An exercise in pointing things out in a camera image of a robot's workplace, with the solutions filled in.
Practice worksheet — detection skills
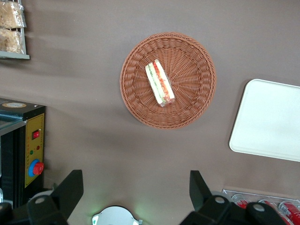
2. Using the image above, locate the red bottle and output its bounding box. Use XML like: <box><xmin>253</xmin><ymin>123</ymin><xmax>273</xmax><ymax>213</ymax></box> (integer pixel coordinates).
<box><xmin>257</xmin><ymin>199</ymin><xmax>279</xmax><ymax>211</ymax></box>
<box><xmin>231</xmin><ymin>194</ymin><xmax>249</xmax><ymax>210</ymax></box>
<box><xmin>278</xmin><ymin>200</ymin><xmax>300</xmax><ymax>225</ymax></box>

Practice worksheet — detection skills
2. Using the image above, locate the triangle sandwich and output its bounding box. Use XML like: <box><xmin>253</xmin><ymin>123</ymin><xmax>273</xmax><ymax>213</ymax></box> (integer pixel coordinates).
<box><xmin>144</xmin><ymin>59</ymin><xmax>176</xmax><ymax>108</ymax></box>

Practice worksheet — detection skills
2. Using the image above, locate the clear acrylic bottle rack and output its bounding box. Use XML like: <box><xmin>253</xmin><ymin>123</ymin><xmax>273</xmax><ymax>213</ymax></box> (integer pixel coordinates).
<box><xmin>221</xmin><ymin>188</ymin><xmax>300</xmax><ymax>225</ymax></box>

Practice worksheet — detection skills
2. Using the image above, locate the grey wire rack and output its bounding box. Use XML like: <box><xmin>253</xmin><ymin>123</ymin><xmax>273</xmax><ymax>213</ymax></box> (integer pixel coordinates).
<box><xmin>0</xmin><ymin>0</ymin><xmax>31</xmax><ymax>60</ymax></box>

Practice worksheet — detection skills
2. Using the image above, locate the brown wicker basket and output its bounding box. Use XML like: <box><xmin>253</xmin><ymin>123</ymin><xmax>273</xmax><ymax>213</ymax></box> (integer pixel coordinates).
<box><xmin>119</xmin><ymin>32</ymin><xmax>217</xmax><ymax>130</ymax></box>

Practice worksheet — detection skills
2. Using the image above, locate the black food warmer yellow panel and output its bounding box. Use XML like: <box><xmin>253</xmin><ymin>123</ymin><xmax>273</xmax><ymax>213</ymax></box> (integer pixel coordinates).
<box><xmin>0</xmin><ymin>97</ymin><xmax>47</xmax><ymax>209</ymax></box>

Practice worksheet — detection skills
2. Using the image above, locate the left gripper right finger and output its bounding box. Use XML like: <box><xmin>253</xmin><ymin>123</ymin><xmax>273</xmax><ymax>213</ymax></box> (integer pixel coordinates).
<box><xmin>179</xmin><ymin>170</ymin><xmax>290</xmax><ymax>225</ymax></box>

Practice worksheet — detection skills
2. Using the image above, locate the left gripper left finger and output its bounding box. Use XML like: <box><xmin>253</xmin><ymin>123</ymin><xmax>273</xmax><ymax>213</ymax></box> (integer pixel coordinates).
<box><xmin>0</xmin><ymin>169</ymin><xmax>84</xmax><ymax>225</ymax></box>

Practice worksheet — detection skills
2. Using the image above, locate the clear bag of crackers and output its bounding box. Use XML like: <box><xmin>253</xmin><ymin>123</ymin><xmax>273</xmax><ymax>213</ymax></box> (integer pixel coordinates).
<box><xmin>0</xmin><ymin>28</ymin><xmax>25</xmax><ymax>55</ymax></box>
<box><xmin>0</xmin><ymin>0</ymin><xmax>26</xmax><ymax>29</ymax></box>

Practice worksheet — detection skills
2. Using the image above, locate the cream plastic tray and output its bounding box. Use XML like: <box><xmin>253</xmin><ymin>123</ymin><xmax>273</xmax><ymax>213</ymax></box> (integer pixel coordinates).
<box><xmin>229</xmin><ymin>78</ymin><xmax>300</xmax><ymax>162</ymax></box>

